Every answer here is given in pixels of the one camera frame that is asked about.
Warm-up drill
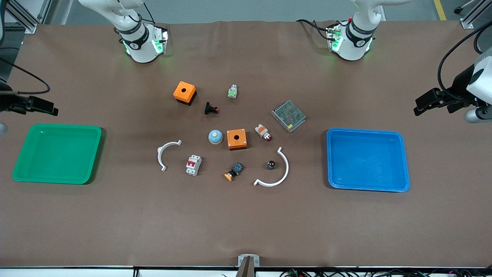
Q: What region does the white breaker with red switch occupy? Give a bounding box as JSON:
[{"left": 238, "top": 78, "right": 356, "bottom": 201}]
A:
[{"left": 185, "top": 154, "right": 203, "bottom": 177}]

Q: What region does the green plastic tray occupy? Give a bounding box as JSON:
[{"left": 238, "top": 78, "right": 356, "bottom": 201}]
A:
[{"left": 12, "top": 123, "right": 103, "bottom": 185}]

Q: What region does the blue plastic tray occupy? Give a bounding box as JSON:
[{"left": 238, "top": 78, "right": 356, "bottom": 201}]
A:
[{"left": 326, "top": 127, "right": 411, "bottom": 193}]

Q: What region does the small white plastic arc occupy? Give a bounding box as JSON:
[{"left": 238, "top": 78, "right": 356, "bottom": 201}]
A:
[{"left": 156, "top": 140, "right": 183, "bottom": 172}]

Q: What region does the metal mesh power supply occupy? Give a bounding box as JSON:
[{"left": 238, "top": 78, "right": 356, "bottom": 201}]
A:
[{"left": 271, "top": 100, "right": 307, "bottom": 134}]

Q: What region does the orange button box, thick black base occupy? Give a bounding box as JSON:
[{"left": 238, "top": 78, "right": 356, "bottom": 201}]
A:
[{"left": 173, "top": 81, "right": 198, "bottom": 107}]

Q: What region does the large white plastic arc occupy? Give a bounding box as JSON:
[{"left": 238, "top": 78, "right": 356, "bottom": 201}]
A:
[{"left": 253, "top": 146, "right": 290, "bottom": 188}]

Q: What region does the red indicator light, white body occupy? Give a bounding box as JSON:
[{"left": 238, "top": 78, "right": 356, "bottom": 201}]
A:
[{"left": 254, "top": 123, "right": 273, "bottom": 142}]

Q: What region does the orange button box, thin base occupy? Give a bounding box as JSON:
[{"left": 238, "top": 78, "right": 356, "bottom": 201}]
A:
[{"left": 226, "top": 128, "right": 248, "bottom": 151}]

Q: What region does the orange push button, blue block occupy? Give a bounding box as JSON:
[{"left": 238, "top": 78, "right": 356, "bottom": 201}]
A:
[{"left": 224, "top": 162, "right": 244, "bottom": 182}]

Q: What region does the brown table mat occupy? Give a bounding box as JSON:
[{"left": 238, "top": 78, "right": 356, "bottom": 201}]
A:
[{"left": 0, "top": 20, "right": 492, "bottom": 269}]

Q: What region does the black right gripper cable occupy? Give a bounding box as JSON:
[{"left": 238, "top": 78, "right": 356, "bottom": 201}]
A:
[{"left": 0, "top": 57, "right": 51, "bottom": 95}]

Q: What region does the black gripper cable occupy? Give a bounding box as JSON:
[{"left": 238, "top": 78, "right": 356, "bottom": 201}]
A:
[
  {"left": 0, "top": 57, "right": 51, "bottom": 95},
  {"left": 437, "top": 19, "right": 492, "bottom": 103}
]

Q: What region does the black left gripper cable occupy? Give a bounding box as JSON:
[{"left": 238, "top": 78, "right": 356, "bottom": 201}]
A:
[{"left": 437, "top": 19, "right": 492, "bottom": 103}]

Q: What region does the black looped cable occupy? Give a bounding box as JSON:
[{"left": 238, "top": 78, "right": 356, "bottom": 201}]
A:
[{"left": 472, "top": 28, "right": 492, "bottom": 55}]

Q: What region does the aluminium frame profile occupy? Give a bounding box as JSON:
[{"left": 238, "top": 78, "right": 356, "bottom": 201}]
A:
[
  {"left": 0, "top": 0, "right": 53, "bottom": 35},
  {"left": 454, "top": 0, "right": 492, "bottom": 30}
]

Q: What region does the black right arm base cable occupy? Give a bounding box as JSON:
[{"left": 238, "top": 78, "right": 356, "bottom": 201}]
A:
[{"left": 126, "top": 0, "right": 156, "bottom": 24}]

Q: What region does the black arm base cable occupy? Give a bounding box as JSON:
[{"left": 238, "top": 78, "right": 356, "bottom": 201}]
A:
[
  {"left": 126, "top": 0, "right": 156, "bottom": 24},
  {"left": 295, "top": 18, "right": 346, "bottom": 41}
]

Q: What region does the black left arm base cable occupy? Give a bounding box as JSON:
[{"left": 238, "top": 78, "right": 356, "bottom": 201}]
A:
[{"left": 295, "top": 18, "right": 346, "bottom": 41}]

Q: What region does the white table edge rail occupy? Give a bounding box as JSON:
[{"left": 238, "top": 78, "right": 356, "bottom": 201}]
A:
[{"left": 0, "top": 266, "right": 492, "bottom": 277}]

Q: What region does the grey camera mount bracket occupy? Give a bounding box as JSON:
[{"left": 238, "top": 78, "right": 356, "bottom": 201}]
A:
[{"left": 238, "top": 254, "right": 261, "bottom": 277}]

